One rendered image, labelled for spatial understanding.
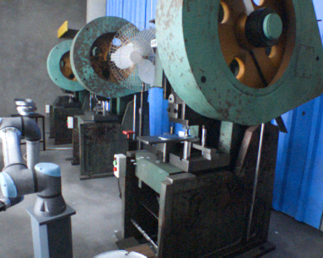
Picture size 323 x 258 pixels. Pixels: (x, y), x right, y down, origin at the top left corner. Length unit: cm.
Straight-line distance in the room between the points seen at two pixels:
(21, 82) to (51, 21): 191
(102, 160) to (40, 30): 556
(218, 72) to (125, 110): 210
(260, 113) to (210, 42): 41
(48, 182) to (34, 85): 664
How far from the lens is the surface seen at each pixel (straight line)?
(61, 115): 452
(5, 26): 790
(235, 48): 115
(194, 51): 90
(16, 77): 778
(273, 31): 112
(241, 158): 150
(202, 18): 94
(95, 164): 297
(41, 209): 130
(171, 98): 146
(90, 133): 286
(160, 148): 142
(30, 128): 156
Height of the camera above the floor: 107
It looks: 10 degrees down
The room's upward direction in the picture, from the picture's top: 3 degrees clockwise
